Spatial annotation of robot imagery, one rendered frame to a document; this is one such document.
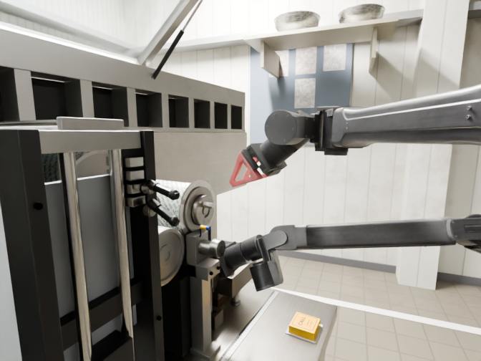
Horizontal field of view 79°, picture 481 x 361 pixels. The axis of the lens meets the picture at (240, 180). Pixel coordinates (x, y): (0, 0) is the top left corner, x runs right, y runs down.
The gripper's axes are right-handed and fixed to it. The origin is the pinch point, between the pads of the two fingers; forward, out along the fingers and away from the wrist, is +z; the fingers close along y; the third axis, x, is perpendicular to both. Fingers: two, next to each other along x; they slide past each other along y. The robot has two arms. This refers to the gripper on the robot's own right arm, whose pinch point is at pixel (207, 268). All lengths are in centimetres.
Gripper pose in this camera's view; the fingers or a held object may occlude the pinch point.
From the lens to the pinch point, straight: 84.7
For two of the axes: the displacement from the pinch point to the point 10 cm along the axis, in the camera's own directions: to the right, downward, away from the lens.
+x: -4.5, -8.9, 1.0
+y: 4.8, -1.5, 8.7
